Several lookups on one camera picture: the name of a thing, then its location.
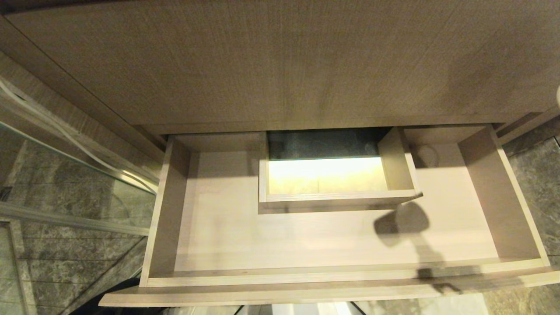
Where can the wooden vanity cabinet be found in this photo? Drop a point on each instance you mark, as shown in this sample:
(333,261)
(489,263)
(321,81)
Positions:
(280,65)

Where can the open wooden drawer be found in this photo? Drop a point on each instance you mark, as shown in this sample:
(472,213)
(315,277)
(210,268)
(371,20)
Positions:
(306,240)

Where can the glass shower door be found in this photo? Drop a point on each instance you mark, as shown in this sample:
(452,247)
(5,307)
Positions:
(65,227)

